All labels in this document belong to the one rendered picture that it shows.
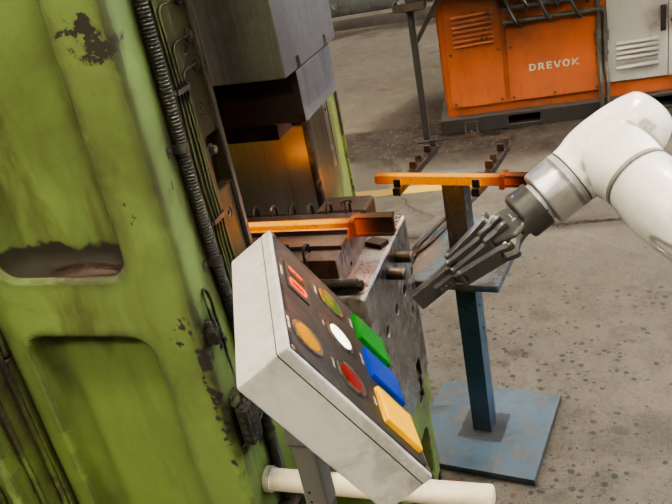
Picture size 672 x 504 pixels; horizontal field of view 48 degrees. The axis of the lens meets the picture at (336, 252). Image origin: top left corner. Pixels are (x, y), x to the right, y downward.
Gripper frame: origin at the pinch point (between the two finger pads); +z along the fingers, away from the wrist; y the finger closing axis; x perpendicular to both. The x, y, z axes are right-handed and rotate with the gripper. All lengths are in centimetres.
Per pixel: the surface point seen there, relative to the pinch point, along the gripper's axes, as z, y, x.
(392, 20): -75, 781, -162
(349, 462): 19.1, -27.0, 4.4
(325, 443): 19.3, -27.0, 8.8
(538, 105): -84, 359, -160
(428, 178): -8, 78, -21
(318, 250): 17.7, 41.4, -0.7
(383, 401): 12.6, -20.0, 3.4
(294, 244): 21.1, 44.8, 2.4
